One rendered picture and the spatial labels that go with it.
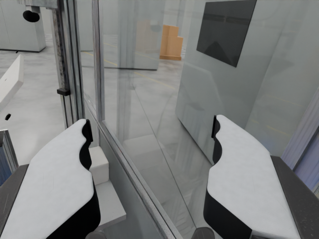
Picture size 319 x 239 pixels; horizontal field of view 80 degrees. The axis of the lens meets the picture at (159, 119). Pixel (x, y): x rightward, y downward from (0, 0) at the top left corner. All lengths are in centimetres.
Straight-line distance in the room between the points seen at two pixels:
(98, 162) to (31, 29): 696
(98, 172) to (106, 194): 9
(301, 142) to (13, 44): 778
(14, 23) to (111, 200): 719
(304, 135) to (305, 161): 3
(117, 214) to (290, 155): 66
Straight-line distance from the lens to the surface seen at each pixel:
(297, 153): 26
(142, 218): 76
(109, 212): 81
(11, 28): 776
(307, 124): 25
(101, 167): 83
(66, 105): 98
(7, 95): 53
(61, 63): 90
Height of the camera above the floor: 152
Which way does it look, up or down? 28 degrees down
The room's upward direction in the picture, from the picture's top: 8 degrees clockwise
